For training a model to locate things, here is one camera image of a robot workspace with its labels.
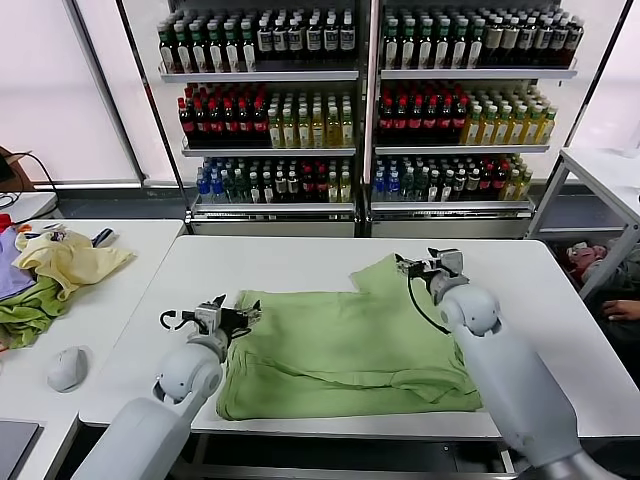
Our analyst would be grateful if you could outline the pink clothes pile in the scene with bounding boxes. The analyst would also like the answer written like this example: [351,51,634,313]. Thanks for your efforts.
[564,240,609,280]

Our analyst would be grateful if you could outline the dark bottle green cap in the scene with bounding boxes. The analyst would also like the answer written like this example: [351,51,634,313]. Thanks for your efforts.
[240,20,258,72]
[399,18,417,70]
[433,18,451,70]
[176,23,194,73]
[159,23,178,73]
[224,21,242,73]
[383,18,401,70]
[449,18,467,70]
[416,18,434,70]
[466,18,484,69]
[208,21,226,73]
[192,22,210,73]

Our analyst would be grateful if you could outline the grey clothes pile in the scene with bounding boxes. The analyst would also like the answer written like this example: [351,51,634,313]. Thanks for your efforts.
[582,248,640,296]

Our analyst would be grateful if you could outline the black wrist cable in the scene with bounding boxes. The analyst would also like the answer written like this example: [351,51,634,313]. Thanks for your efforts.
[159,309,199,334]
[407,277,454,335]

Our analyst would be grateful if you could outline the lilac purple garment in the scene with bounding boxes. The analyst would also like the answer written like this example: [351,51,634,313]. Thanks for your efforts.
[0,232,39,302]

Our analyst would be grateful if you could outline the person's bare hand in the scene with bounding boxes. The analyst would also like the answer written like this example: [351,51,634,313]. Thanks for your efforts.
[601,298,640,322]

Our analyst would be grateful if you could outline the brown bottle beige label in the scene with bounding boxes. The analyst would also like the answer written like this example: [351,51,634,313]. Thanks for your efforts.
[483,17,502,68]
[517,17,535,68]
[564,16,584,68]
[548,17,566,68]
[533,17,550,68]
[500,17,519,68]

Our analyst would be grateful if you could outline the pale yellow garment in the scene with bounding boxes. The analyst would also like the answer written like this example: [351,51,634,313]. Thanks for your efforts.
[12,229,137,301]

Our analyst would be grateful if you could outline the light green t-shirt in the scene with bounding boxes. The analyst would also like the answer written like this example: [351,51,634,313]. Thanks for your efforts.
[215,252,487,421]

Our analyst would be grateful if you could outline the white computer mouse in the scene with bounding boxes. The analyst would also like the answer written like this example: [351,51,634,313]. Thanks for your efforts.
[47,345,92,394]

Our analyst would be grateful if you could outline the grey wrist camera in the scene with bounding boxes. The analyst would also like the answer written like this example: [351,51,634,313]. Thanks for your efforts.
[434,248,464,276]
[193,301,223,335]

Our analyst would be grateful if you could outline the grey laptop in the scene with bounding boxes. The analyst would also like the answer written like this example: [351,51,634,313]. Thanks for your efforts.
[0,419,41,480]

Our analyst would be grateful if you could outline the white printed cloth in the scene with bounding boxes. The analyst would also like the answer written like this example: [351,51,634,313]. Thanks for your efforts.
[42,223,71,245]

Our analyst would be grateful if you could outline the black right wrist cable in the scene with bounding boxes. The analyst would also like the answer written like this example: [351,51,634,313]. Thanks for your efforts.
[407,277,454,335]

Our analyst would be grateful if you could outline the yellow drink bottle white cap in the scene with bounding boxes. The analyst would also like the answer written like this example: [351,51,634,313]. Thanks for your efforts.
[281,107,297,148]
[267,107,282,148]
[340,106,355,147]
[325,106,341,147]
[311,106,326,148]
[296,107,312,148]

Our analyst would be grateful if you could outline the white metal rack table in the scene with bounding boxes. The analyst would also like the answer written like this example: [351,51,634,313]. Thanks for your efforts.
[527,146,640,300]

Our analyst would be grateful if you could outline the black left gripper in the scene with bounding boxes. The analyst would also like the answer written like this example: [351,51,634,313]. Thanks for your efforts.
[210,293,264,342]

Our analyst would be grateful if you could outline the drinks shelf unit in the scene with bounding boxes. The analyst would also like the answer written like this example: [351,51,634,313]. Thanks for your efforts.
[367,0,585,239]
[158,0,369,237]

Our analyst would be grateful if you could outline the cola bottle red cap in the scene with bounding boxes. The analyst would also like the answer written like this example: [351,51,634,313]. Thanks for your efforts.
[208,100,224,147]
[392,97,409,144]
[407,97,424,144]
[437,97,454,144]
[222,100,238,147]
[236,100,253,147]
[251,100,269,147]
[179,97,196,147]
[452,97,468,144]
[378,97,394,144]
[422,97,439,144]
[194,100,210,147]

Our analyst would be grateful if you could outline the black power cable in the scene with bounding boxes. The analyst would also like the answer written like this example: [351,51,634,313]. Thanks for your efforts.
[19,151,60,220]

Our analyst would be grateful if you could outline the crumpled green garment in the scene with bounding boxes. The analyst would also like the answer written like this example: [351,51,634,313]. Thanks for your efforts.
[0,273,74,350]

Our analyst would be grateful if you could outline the brown cardboard box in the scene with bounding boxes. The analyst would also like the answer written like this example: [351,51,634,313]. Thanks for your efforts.
[0,144,34,192]

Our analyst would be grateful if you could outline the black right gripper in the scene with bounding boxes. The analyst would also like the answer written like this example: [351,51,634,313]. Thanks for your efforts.
[394,253,441,284]

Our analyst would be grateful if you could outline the grey window mullion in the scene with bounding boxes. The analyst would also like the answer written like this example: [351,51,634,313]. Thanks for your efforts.
[63,0,151,189]

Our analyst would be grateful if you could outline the yellow drink bottle green cap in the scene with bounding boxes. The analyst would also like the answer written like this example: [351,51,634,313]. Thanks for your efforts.
[495,105,512,145]
[480,105,497,145]
[465,105,482,145]
[510,105,527,145]
[525,105,542,145]
[540,105,558,144]

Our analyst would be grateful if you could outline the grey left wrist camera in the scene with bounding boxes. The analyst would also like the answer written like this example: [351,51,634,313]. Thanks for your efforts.
[193,301,223,335]

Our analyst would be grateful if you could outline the black bottle white label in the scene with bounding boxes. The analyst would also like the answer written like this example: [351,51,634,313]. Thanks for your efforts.
[288,18,305,62]
[339,15,357,62]
[257,18,274,62]
[322,16,340,62]
[272,18,290,62]
[305,16,323,62]

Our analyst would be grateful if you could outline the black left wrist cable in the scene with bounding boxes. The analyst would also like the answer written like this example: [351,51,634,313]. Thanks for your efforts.
[159,309,199,334]

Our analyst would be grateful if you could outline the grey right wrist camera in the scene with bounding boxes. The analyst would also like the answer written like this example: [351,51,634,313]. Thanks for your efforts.
[434,248,464,276]

